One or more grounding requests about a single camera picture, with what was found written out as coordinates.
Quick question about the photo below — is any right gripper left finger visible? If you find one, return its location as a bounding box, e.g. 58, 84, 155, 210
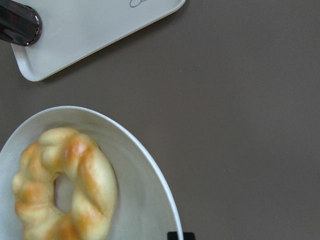
167, 231, 178, 240

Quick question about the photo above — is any dark drink bottle white cap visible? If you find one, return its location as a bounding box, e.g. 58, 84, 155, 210
0, 0, 42, 47

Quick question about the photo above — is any cream rabbit tray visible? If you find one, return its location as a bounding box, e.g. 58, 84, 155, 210
12, 0, 185, 82

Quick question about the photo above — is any white plate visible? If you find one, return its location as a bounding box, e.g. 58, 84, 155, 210
0, 106, 183, 240

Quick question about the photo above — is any twisted glazed donut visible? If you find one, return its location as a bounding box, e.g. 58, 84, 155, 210
11, 127, 117, 240

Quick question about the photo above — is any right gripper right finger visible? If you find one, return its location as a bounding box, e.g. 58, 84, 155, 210
183, 232, 195, 240

